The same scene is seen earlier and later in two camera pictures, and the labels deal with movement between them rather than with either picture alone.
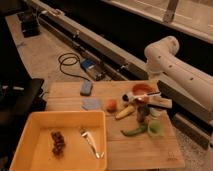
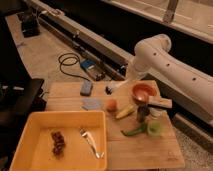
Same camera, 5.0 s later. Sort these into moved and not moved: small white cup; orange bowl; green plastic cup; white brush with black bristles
Moved: white brush with black bristles
Not moved: orange bowl; green plastic cup; small white cup
